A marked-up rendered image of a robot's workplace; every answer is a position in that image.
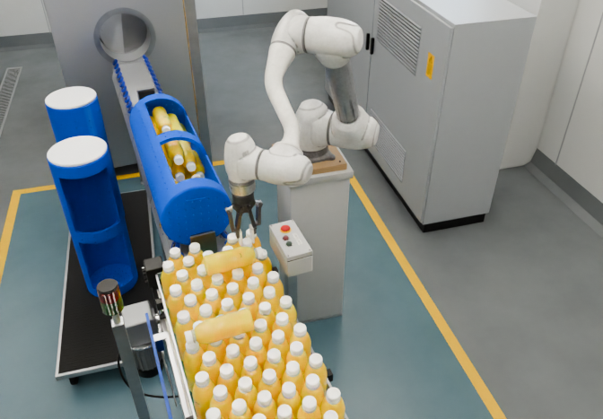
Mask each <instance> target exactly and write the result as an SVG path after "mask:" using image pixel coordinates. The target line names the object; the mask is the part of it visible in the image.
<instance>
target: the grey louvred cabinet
mask: <svg viewBox="0 0 603 419"><path fill-rule="evenodd" d="M327 16H330V17H337V18H343V19H347V20H349V21H351V22H354V23H356V24H358V25H359V26H360V28H361V29H362V30H363V47H362V49H361V51H360V52H359V54H357V55H356V56H354V57H351V59H350V61H351V67H352V71H353V77H354V87H355V92H356V97H357V102H358V105H359V106H361V107H362V108H363V109H364V111H365V112H366V113H367V114H368V115H369V117H373V118H374V119H375V120H376V121H377V122H378V124H379V126H380V132H379V136H378V140H377V143H376V144H375V145H373V146H372V147H370V148H367V149H364V150H365V151H366V152H367V153H368V155H369V156H370V158H371V159H372V161H373V162H374V164H375V165H376V167H377V168H378V169H379V171H380V173H381V174H382V175H383V177H384V178H385V180H386V181H387V182H388V183H389V185H390V186H391V188H392V189H393V191H394V192H395V193H396V195H397V196H398V198H399V199H400V201H401V202H402V204H403V205H404V207H405V208H406V209H407V211H408V212H409V213H410V215H411V216H412V217H413V219H414V220H415V222H416V223H417V225H418V226H419V228H420V229H421V231H422V232H429V231H438V230H443V229H448V228H452V227H458V226H462V225H468V224H472V223H481V222H483V221H484V219H485V214H487V213H489V210H490V206H491V203H492V199H493V195H494V189H495V184H496V180H497V177H498V173H499V169H500V166H501V162H502V158H503V152H504V148H505V145H506V141H507V137H508V133H509V129H510V125H511V119H512V115H513V111H514V108H515V104H516V100H517V97H518V93H519V89H520V83H521V78H522V75H523V71H524V67H525V64H526V60H527V56H528V52H529V46H530V42H531V39H532V35H533V31H534V28H535V23H536V19H537V16H536V15H534V14H532V13H529V12H528V11H526V10H524V9H522V8H520V7H518V6H517V5H515V4H513V3H511V2H509V1H507V0H328V13H327Z"/></svg>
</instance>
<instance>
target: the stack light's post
mask: <svg viewBox="0 0 603 419"><path fill-rule="evenodd" d="M120 319H121V322H120V323H119V324H114V322H113V319H112V320H111V326H112V330H113V333H114V337H115V339H116V342H117V346H118V351H119V354H120V357H121V361H122V363H123V366H124V370H125V373H126V376H127V381H128V385H129V387H130V391H131V394H132V397H133V400H134V403H135V409H136V411H137V415H138V418H139V419H151V416H150V414H149V410H148V406H147V404H146V400H145V396H144V391H143V387H142V384H141V380H140V377H139V374H138V370H137V367H136V364H135V357H134V355H133V351H132V348H131V344H130V341H129V338H128V334H127V329H126V325H125V321H124V319H123V317H120Z"/></svg>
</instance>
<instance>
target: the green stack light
mask: <svg viewBox="0 0 603 419"><path fill-rule="evenodd" d="M100 305H101V308H102V311H103V313H104V314H105V315H107V316H115V315H117V314H119V313H120V312H121V311H122V310H123V309H124V302H123V299H122V296H121V297H120V299H119V300H118V301H116V302H114V303H112V304H103V303H101V302H100Z"/></svg>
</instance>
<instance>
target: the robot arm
mask: <svg viewBox="0 0 603 419"><path fill-rule="evenodd" d="M362 47H363V30H362V29H361V28H360V26H359V25H358V24H356V23H354V22H351V21H349V20H347V19H343V18H337V17H330V16H308V15H307V14H306V13H304V12H303V11H301V10H296V9H294V10H291V11H289V12H288V13H287V14H286V15H285V16H284V17H283V18H282V19H281V20H280V22H279V23H278V24H277V26H276V28H275V31H274V34H273V36H272V39H271V43H270V47H269V51H268V58H267V66H266V71H265V87H266V91H267V95H268V97H269V99H270V101H271V103H272V105H273V107H274V109H275V112H276V114H277V116H278V117H279V119H280V121H281V123H282V126H283V128H284V137H283V139H282V141H281V142H277V143H275V144H274V146H273V147H271V148H270V149H269V150H264V149H261V148H259V147H257V146H256V145H255V143H254V141H253V139H252V138H251V137H250V136H249V135H248V134H246V133H236V134H233V135H231V136H230V137H229V138H228V139H227V141H226V142H225V146H224V165H225V169H226V172H227V174H228V180H229V187H230V191H231V192H232V206H230V207H225V208H224V209H225V211H226V213H227V214H228V220H229V225H230V228H231V231H232V232H234V231H235V235H236V238H237V239H239V244H240V246H241V247H242V231H241V229H240V223H241V217H242V214H244V213H248V215H249V219H250V222H251V224H250V225H249V232H250V238H251V240H252V243H255V239H254V234H256V233H257V230H256V229H257V226H258V225H260V224H261V207H262V205H263V203H262V202H261V200H260V199H259V200H255V199H254V191H255V189H256V183H255V179H258V180H262V181H265V182H267V183H271V184H275V185H281V186H291V187H293V186H300V185H303V184H305V183H306V182H308V181H309V180H310V177H311V175H312V172H313V166H312V163H317V162H321V161H333V160H334V159H335V158H336V156H335V155H334V154H333V153H332V152H331V151H330V150H329V149H328V145H333V146H336V147H341V148H346V149H355V150H362V149H367V148H370V147H372V146H373V145H375V144H376V143H377V140H378V136H379V132H380V126H379V124H378V122H377V121H376V120H375V119H374V118H373V117H369V115H368V114H367V113H366V112H365V111H364V109H363V108H362V107H361V106H359V105H358V102H357V97H356V92H355V87H354V77H353V71H352V67H351V61H350V59H351V57H354V56H356V55H357V54H359V52H360V51H361V49H362ZM296 54H313V55H314V56H315V57H316V58H317V59H318V60H319V61H320V63H321V64H322V65H323V66H325V70H326V74H327V78H328V84H329V88H330V91H331V95H332V99H333V102H334V106H335V110H336V111H335V112H333V111H331V110H329V109H328V107H327V105H326V104H324V103H323V102H322V101H320V100H314V99H311V100H305V101H303V102H302V103H301V105H300V107H299V108H298V109H297V111H296V114H294V112H293V108H292V106H291V104H290V101H289V100H288V98H287V96H286V93H285V91H284V87H283V77H284V74H285V72H286V70H287V69H288V67H289V65H290V64H291V63H292V61H293V60H294V58H295V56H296ZM254 205H256V221H255V220H254V217H253V214H252V211H251V209H252V208H253V206H254ZM232 209H234V210H235V211H236V220H235V226H234V224H233V218H232Z"/></svg>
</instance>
